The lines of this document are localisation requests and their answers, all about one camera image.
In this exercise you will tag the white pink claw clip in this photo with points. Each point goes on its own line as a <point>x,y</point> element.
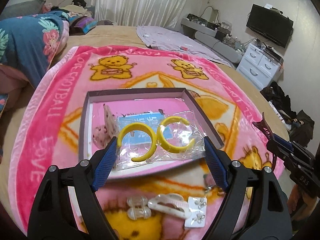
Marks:
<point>171,204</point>

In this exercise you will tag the brown cardboard box tray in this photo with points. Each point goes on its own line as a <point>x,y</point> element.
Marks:
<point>145,93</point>

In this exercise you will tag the pink dotted bow clip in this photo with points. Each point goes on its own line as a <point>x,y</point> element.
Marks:
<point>103,134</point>

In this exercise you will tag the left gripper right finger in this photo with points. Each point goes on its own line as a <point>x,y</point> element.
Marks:
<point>268,216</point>

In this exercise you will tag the white drawer cabinet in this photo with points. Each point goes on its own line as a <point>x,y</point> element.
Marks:
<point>259,68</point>

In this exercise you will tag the purple blue pillow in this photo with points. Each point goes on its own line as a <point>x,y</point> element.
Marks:
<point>81,25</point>

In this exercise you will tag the grey bed footboard shelf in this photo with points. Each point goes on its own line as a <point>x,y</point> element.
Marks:
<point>206,36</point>

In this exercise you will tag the white earring card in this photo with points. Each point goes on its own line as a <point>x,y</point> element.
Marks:
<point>198,209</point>

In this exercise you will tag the yellow hoop earrings bag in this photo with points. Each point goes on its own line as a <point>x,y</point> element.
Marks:
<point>150,137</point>

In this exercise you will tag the white curtain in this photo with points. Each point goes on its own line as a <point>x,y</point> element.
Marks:
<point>161,13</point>

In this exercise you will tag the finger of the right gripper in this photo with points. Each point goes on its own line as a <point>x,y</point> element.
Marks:
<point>281,139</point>
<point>285,156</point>

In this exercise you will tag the dark clothes pile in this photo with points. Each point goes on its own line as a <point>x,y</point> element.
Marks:
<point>299,125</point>

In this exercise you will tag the blue floral quilt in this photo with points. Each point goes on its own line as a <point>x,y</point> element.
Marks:
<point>28,46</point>

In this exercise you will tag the black television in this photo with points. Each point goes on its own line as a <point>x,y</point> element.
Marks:
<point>270,24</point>

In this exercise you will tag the dark red hair clip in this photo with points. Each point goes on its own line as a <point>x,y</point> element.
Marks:
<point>264,128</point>

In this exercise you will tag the lilac sheet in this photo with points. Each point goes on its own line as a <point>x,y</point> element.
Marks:
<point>164,39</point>

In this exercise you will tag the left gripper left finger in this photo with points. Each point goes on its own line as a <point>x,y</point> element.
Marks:
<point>52,215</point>

